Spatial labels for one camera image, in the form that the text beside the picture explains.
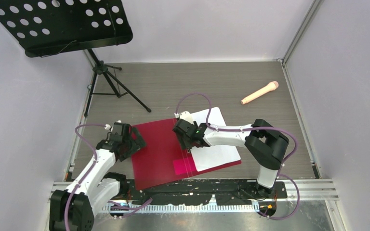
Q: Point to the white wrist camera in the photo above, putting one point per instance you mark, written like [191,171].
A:
[185,115]
[110,127]

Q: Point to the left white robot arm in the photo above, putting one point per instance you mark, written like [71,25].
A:
[75,207]

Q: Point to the beige toy microphone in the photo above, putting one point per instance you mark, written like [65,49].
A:
[271,86]

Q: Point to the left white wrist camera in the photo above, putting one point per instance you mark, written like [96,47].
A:
[110,127]

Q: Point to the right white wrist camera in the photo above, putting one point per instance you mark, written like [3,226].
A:
[185,115]

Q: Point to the red plastic folder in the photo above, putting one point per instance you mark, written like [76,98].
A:
[162,160]

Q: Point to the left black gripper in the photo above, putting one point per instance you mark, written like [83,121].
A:
[139,144]

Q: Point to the white paper sheets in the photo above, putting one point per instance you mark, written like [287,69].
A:
[215,157]

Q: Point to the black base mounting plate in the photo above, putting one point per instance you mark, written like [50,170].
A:
[200,192]

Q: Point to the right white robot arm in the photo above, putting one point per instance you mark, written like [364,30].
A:
[266,144]

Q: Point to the aluminium rail frame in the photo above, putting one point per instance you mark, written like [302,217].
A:
[301,190]

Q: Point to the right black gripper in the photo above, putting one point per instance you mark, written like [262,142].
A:
[185,143]

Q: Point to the black perforated music stand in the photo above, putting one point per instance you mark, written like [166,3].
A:
[45,28]

